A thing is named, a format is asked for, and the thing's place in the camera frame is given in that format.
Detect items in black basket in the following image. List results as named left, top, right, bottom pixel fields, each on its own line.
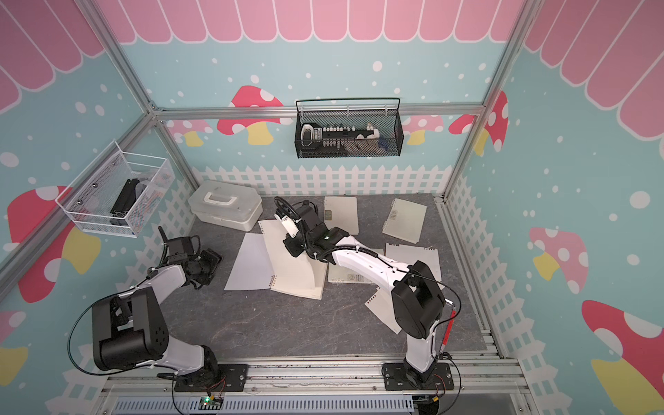
left=295, top=123, right=390, bottom=157

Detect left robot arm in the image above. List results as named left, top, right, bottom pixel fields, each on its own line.
left=67, top=227, right=222, bottom=384

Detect white wire wall basket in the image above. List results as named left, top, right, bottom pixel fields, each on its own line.
left=55, top=142, right=176, bottom=238

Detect torn cream notebook page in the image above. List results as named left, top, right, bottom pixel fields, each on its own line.
left=258, top=219, right=329, bottom=301

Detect small green circuit board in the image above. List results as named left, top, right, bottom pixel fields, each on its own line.
left=198, top=396, right=224, bottom=411

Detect black block in white basket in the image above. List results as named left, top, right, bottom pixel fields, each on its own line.
left=110, top=178, right=140, bottom=226

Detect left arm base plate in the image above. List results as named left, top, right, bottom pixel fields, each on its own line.
left=175, top=364, right=249, bottom=394

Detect torn white page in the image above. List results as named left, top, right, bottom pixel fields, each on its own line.
left=385, top=244, right=442, bottom=282

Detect large cream spiral notebook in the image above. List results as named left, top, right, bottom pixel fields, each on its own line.
left=324, top=196, right=359, bottom=235

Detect white plastic storage box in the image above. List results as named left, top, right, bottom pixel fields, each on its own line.
left=188, top=181, right=263, bottom=232

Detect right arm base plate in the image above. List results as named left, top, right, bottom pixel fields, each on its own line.
left=381, top=361, right=456, bottom=392

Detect small green spiral notebook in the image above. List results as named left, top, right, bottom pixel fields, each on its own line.
left=224, top=232, right=329, bottom=301

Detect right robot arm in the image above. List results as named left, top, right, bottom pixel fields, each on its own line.
left=274, top=196, right=453, bottom=381

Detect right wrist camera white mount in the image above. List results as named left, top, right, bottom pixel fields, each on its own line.
left=279, top=215, right=299, bottom=239

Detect cream spiral notebook with label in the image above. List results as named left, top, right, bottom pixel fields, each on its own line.
left=382, top=199, right=427, bottom=244

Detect black wire wall basket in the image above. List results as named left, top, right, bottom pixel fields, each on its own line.
left=294, top=98, right=405, bottom=158

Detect red handled tool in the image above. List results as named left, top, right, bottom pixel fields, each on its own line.
left=439, top=307, right=458, bottom=354

